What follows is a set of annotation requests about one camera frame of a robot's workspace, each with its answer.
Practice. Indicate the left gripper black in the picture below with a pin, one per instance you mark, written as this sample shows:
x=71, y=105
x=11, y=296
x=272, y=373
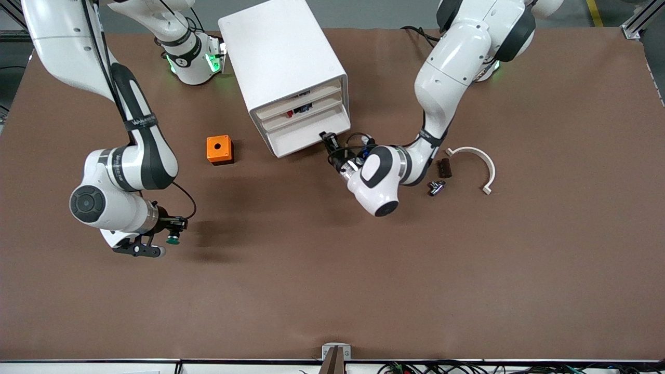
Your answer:
x=338, y=159

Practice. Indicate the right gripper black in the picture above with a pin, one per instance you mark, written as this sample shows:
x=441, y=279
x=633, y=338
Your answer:
x=165, y=222

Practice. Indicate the green push button switch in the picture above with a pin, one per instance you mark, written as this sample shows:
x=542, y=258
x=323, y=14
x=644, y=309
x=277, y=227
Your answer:
x=172, y=240

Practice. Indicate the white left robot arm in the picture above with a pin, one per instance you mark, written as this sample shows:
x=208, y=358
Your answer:
x=452, y=57

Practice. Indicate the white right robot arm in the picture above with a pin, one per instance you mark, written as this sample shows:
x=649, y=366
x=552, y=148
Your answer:
x=52, y=41

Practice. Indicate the small black blue part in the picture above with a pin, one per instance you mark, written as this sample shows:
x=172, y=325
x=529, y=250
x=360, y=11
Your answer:
x=303, y=108

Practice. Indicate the silver metal tee fitting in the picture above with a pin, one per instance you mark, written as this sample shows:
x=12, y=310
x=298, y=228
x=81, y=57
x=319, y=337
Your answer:
x=436, y=188

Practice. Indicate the brown terminal block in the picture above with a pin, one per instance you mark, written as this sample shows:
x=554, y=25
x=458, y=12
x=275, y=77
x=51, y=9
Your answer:
x=446, y=168

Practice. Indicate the white curved pipe clamp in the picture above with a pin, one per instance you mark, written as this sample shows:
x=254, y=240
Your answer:
x=470, y=149

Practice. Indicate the brown wooden bar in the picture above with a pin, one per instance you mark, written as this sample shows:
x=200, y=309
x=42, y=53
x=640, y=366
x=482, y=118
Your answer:
x=333, y=366

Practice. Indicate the orange button enclosure box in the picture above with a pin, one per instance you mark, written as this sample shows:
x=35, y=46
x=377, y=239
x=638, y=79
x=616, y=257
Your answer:
x=212, y=155

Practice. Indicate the white table edge rail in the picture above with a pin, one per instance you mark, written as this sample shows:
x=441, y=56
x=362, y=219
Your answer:
x=78, y=368

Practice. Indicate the grey metal bracket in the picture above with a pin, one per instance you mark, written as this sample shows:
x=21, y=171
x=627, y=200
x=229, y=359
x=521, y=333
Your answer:
x=327, y=350

